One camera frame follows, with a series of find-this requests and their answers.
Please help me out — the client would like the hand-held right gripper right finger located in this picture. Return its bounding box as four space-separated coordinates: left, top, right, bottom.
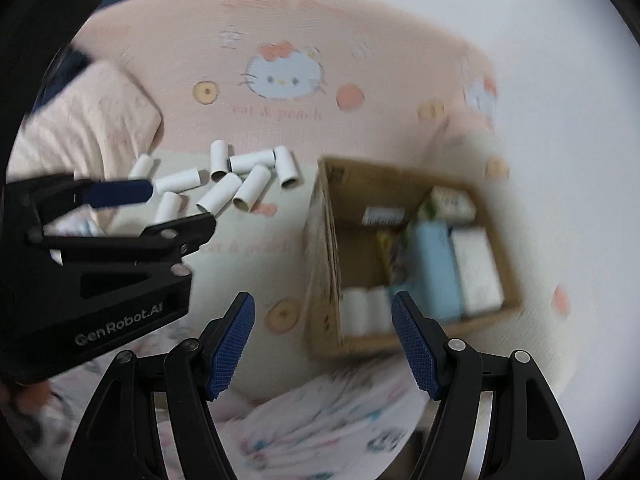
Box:
391 290 586 480

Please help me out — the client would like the pink cat print blanket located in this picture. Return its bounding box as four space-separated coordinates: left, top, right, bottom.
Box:
7 0 576 401

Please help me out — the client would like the light blue box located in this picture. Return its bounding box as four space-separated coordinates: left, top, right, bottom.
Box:
390 220 463 323

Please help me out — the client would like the colourful snack packet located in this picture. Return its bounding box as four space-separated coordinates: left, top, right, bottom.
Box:
377 230 416 288

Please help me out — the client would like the green and white carton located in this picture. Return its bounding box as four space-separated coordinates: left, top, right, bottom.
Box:
417 186 477 223

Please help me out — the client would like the white spiral notepad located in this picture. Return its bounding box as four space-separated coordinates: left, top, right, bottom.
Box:
450 227 505 318

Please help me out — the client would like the pile of white tubes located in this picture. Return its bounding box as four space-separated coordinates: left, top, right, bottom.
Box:
127 140 301 226

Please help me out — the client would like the cardboard box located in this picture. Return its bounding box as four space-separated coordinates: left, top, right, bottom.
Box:
302 156 526 361

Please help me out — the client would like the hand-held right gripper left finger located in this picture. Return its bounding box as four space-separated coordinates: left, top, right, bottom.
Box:
61 291 257 480

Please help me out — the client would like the small white labelled box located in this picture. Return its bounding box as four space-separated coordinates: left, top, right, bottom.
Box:
362 205 406 228

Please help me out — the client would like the white cardboard tube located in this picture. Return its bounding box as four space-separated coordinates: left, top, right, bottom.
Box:
367 286 399 333
341 287 371 337

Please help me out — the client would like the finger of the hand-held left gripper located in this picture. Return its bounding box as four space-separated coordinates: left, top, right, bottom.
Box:
7 174 154 235
37 211 217 264

